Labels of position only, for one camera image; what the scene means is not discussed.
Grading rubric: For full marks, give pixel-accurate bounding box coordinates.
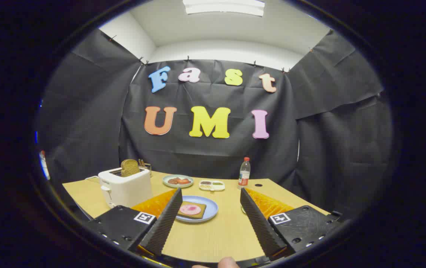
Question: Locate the ceiling light panel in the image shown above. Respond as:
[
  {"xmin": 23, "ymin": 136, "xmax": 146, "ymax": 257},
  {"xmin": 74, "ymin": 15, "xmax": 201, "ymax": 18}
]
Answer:
[{"xmin": 182, "ymin": 0, "xmax": 266, "ymax": 17}]

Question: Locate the white divided condiment tray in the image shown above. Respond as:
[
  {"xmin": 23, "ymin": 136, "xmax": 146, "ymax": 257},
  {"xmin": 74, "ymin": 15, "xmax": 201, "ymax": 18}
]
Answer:
[{"xmin": 199, "ymin": 180, "xmax": 225, "ymax": 192}]

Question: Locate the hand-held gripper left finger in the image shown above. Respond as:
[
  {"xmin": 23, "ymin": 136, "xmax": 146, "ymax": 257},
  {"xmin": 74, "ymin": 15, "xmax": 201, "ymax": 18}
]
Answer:
[{"xmin": 86, "ymin": 188, "xmax": 183, "ymax": 257}]

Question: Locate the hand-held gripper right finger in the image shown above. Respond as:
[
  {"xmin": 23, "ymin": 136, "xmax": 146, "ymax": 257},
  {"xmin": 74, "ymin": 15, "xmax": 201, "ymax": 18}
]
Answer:
[{"xmin": 240, "ymin": 187, "xmax": 344, "ymax": 261}]

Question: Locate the white toaster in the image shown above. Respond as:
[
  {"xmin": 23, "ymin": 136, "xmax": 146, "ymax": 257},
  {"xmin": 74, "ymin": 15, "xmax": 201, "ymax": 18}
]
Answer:
[{"xmin": 98, "ymin": 167, "xmax": 153, "ymax": 209}]

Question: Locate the pink ham slice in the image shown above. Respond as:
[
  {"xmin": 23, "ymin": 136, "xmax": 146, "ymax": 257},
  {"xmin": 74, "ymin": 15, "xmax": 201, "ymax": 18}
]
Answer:
[{"xmin": 179, "ymin": 204, "xmax": 201, "ymax": 216}]

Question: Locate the black backdrop cloth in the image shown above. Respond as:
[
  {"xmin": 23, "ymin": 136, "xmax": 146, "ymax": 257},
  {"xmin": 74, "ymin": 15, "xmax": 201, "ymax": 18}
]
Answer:
[{"xmin": 36, "ymin": 28, "xmax": 394, "ymax": 220}]

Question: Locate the brown bread slice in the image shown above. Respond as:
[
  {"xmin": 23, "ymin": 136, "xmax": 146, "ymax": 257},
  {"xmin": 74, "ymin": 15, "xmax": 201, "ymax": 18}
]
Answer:
[
  {"xmin": 121, "ymin": 159, "xmax": 140, "ymax": 177},
  {"xmin": 179, "ymin": 201, "xmax": 207, "ymax": 219}
]

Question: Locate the clear red-capped water bottle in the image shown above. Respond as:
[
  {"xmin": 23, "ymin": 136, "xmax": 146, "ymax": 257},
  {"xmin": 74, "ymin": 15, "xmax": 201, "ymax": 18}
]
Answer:
[{"xmin": 238, "ymin": 157, "xmax": 251, "ymax": 189}]

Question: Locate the pale green round plate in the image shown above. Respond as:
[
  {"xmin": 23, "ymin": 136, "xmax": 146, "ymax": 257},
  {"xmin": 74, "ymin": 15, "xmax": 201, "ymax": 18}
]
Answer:
[{"xmin": 162, "ymin": 175, "xmax": 194, "ymax": 188}]

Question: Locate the blue round plate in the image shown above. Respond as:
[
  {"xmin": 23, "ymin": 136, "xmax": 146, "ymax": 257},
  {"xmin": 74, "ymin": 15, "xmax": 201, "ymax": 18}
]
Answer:
[{"xmin": 176, "ymin": 195, "xmax": 219, "ymax": 223}]

